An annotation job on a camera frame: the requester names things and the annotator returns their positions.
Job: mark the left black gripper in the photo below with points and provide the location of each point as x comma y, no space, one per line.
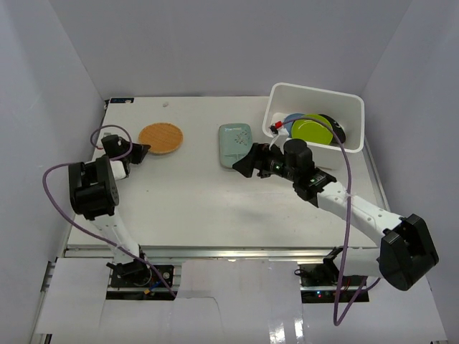
130,151

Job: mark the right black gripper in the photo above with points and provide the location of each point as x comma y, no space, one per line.
259,154

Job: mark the teal rectangular ceramic plate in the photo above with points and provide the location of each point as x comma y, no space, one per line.
235,142

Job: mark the orange woven round plate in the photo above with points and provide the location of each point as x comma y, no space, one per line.
163,138

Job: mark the blue round plate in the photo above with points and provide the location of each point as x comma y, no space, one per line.
290,119

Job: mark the green round plate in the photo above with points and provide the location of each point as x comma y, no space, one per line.
309,130

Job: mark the black round plate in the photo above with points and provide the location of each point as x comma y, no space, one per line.
337,128

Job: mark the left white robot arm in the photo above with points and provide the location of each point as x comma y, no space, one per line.
94,195

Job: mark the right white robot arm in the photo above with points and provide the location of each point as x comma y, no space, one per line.
404,251

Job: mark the white plastic bin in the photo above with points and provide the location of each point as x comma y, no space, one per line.
308,113

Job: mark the dark label sticker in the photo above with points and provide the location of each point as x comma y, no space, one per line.
122,100

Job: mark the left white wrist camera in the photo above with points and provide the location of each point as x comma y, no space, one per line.
110,138

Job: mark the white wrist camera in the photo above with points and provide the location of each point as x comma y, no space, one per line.
280,134
110,138

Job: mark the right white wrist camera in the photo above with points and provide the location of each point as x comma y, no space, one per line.
280,134

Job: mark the aluminium frame rail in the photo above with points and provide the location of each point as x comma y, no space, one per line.
220,296

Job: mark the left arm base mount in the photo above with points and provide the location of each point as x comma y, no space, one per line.
137,275

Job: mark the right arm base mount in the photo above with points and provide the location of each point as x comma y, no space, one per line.
319,288

